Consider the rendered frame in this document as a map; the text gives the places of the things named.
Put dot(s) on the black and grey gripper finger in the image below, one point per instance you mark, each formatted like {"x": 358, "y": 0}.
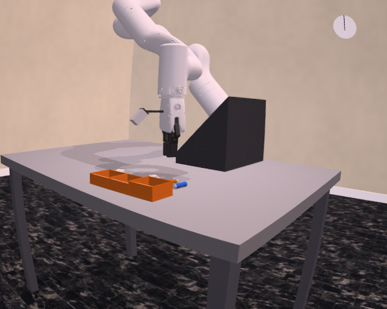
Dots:
{"x": 172, "y": 146}
{"x": 165, "y": 141}

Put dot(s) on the blue aa battery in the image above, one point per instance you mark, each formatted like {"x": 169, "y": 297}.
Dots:
{"x": 180, "y": 185}

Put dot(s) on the orange three-compartment bin rack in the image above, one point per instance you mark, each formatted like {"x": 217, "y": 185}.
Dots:
{"x": 146, "y": 188}

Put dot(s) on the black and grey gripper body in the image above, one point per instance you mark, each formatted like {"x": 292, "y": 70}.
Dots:
{"x": 172, "y": 107}

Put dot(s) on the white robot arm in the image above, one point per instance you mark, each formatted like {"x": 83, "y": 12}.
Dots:
{"x": 177, "y": 62}

